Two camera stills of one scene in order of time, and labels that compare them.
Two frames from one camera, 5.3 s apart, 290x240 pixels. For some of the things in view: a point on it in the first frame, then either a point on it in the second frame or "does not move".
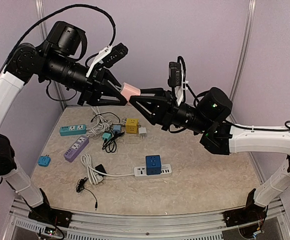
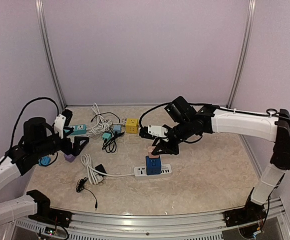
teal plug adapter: [107, 136] does not move
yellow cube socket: [132, 125] does not move
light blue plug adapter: [117, 128] does not move
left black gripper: [93, 89] -> [75, 149]
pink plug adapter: [128, 90] -> [150, 149]
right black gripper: [162, 108] -> [167, 148]
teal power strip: [68, 130] does not move
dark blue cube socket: [153, 164] does not move
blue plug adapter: [44, 161] does not move
